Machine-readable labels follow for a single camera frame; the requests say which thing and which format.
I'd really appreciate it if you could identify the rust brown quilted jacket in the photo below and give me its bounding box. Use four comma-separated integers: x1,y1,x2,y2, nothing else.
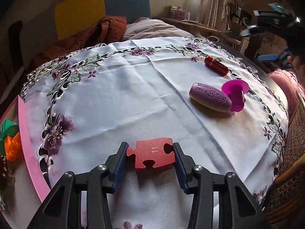
30,16,127,68

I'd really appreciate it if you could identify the red foam puzzle piece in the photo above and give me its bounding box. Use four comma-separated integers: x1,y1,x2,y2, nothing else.
126,138,175,171

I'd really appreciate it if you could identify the purple yellow oval case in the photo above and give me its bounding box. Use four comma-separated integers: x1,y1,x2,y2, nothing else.
189,82,232,112

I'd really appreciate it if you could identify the wooden side shelf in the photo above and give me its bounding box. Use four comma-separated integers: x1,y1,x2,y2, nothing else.
157,17,243,46

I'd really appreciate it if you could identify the teal green funnel toy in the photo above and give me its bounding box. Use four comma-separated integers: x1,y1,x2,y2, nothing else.
1,119,19,156

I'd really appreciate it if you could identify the red metallic cylinder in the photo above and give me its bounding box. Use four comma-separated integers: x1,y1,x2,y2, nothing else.
204,56,229,76

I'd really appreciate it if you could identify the magenta funnel toy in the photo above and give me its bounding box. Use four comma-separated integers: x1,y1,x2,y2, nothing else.
221,80,249,112

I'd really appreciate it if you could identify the dark brown flower ornament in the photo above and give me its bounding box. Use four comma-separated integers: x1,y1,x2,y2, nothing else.
0,155,9,193

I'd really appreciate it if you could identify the pink bed blanket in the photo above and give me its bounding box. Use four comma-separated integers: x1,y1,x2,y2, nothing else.
122,17,194,41

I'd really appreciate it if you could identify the pink patterned curtain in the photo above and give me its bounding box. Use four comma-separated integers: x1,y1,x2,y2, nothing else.
197,0,227,33

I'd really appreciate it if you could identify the grey yellow blue headboard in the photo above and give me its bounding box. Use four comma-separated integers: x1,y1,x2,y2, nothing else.
18,0,152,60

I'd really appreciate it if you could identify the small purple box on shelf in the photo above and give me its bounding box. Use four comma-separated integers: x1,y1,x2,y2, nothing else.
169,5,190,20

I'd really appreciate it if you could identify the orange holed block toy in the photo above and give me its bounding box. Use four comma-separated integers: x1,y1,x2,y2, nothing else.
4,132,22,162

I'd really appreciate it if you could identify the white embroidered floral tablecloth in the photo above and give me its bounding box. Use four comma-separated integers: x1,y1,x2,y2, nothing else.
19,36,290,229

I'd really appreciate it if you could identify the wicker chair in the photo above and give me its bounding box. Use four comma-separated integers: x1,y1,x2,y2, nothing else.
264,92,304,224

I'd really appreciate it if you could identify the pink-edged white box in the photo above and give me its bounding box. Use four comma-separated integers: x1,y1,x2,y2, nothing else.
1,96,50,228

